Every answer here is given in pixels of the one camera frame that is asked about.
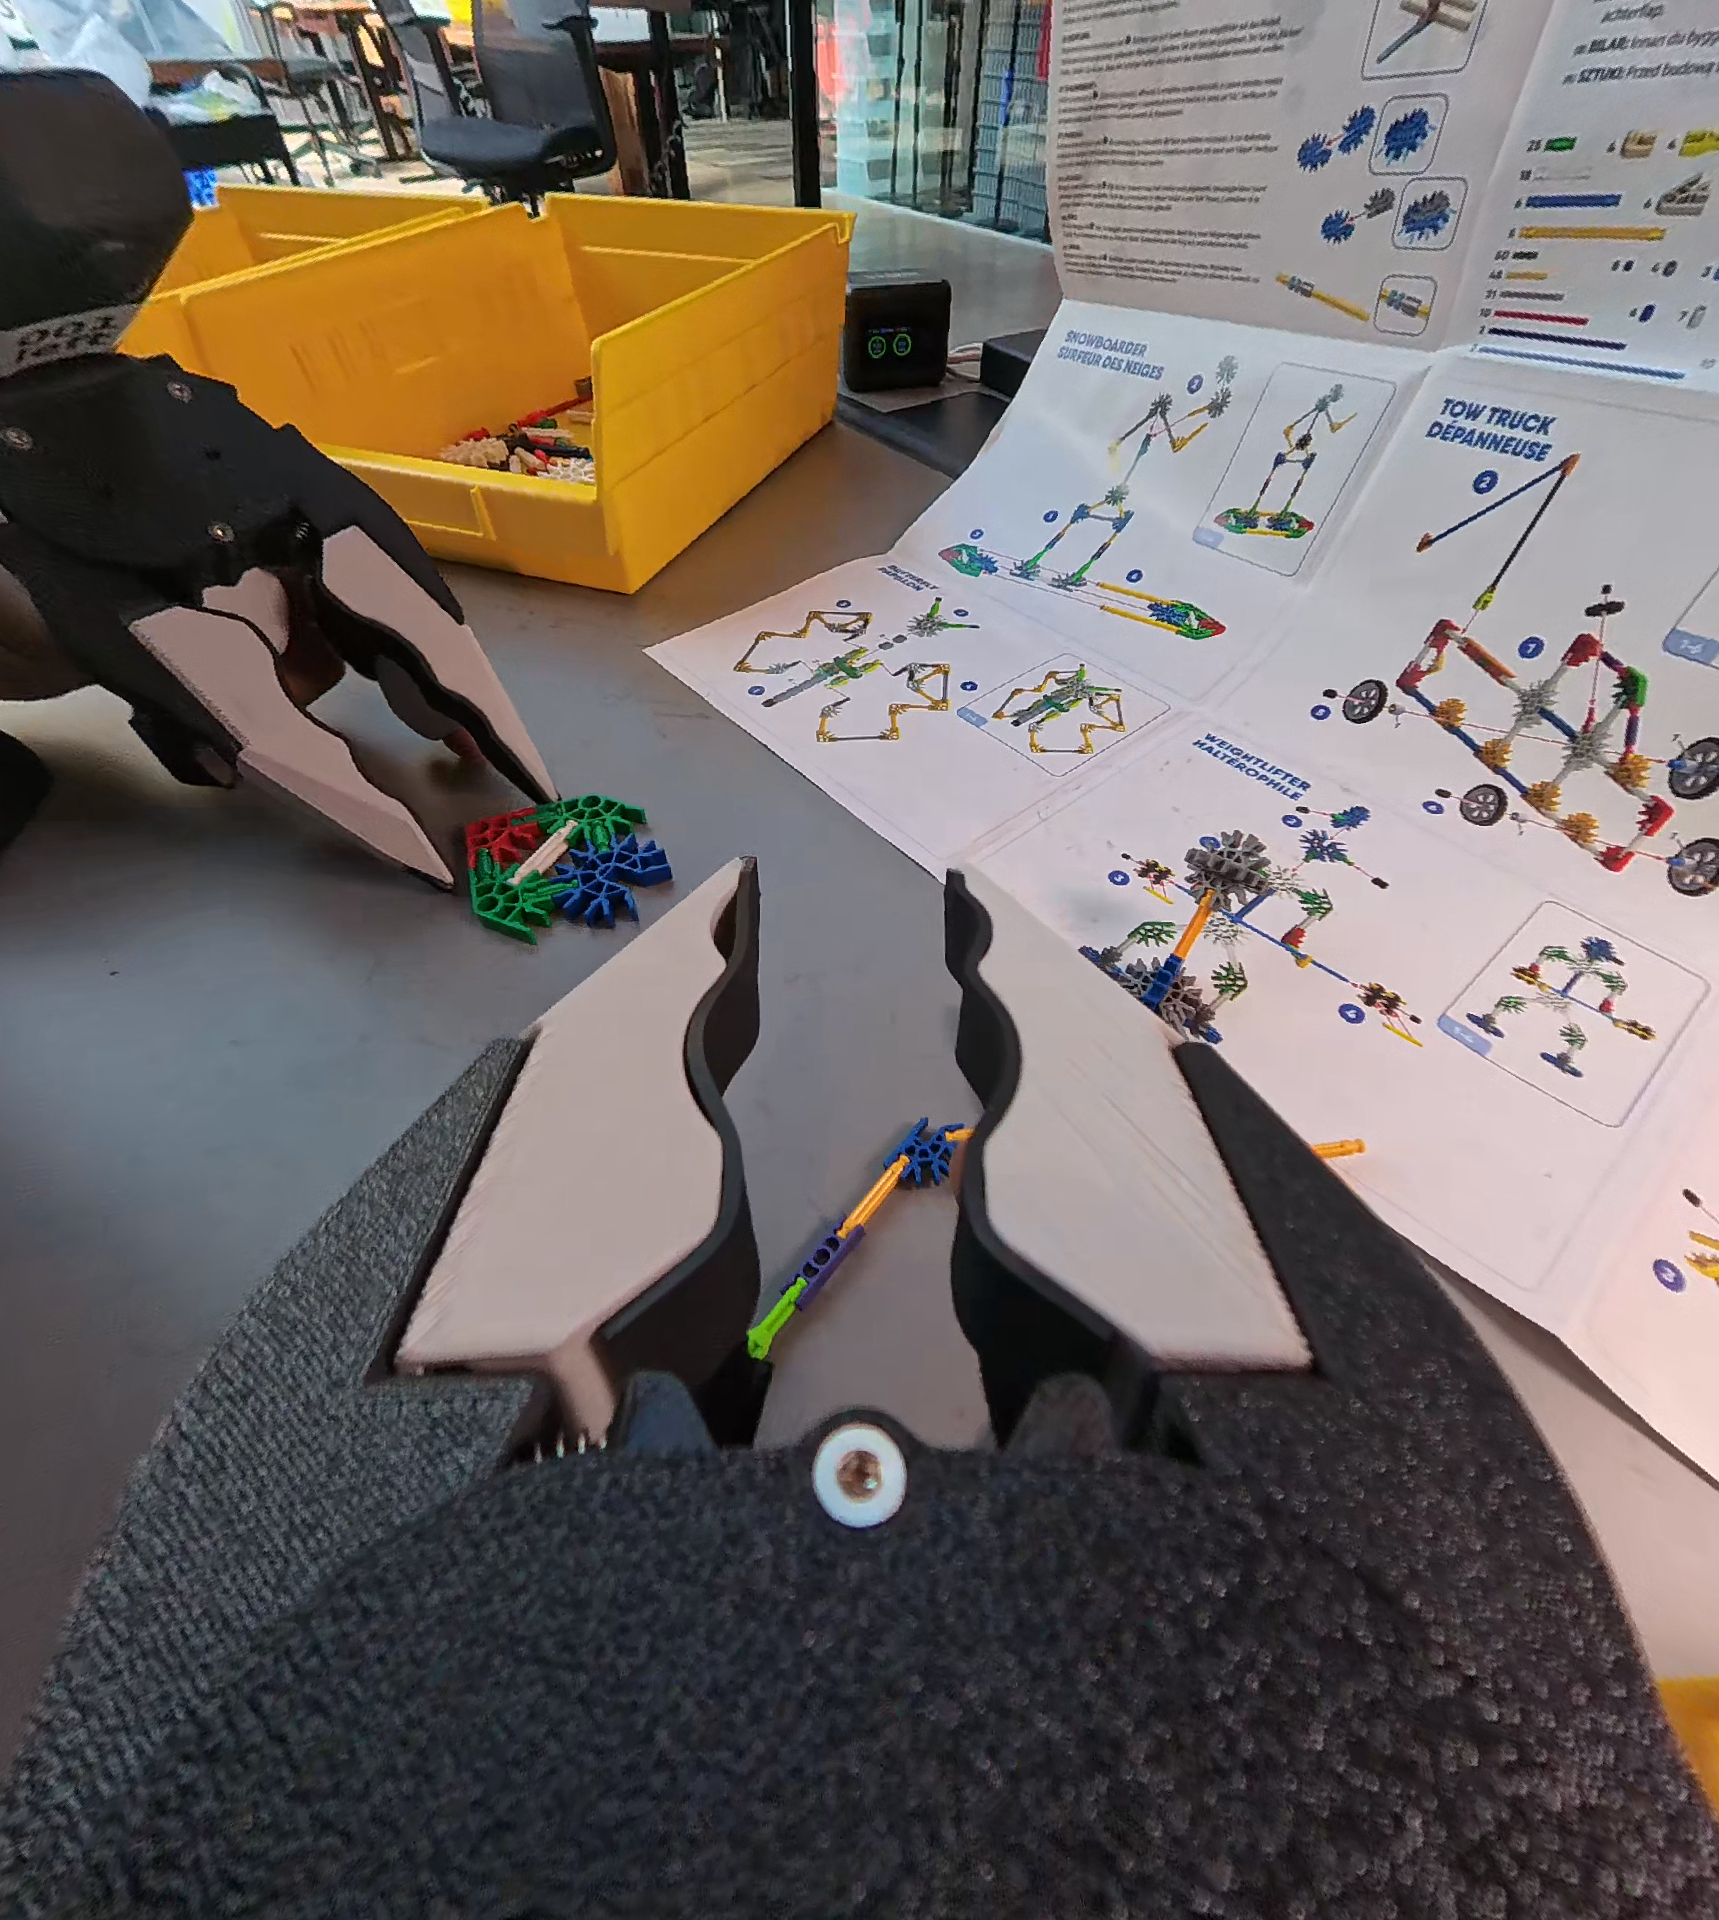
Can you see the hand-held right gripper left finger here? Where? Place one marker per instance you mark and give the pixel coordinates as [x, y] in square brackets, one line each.
[573, 1200]

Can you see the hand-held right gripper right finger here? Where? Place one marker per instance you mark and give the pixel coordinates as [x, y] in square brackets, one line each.
[1128, 1200]

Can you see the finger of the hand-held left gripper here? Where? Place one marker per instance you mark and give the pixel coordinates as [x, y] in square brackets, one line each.
[276, 720]
[440, 646]

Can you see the red corner toy connector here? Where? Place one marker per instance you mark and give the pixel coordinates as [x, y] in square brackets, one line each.
[502, 837]

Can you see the white toy rod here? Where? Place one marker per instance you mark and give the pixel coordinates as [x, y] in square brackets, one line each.
[544, 854]

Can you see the blue snowflake toy connector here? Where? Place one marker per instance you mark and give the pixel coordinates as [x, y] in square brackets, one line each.
[612, 878]

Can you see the white instruction sheet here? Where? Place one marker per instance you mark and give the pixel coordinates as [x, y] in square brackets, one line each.
[1248, 600]

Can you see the grey desk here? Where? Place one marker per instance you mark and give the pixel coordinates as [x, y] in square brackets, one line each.
[200, 1125]

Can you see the person's left hand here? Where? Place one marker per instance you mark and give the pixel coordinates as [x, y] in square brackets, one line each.
[309, 653]

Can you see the pile of toy pieces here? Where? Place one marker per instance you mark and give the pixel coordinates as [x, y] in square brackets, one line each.
[524, 441]

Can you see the black office chair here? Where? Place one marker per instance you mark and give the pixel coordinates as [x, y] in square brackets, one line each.
[514, 103]

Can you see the black device with display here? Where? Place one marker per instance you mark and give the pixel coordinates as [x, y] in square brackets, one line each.
[897, 329]

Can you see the black power adapter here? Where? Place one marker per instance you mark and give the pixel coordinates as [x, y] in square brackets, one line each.
[1012, 364]

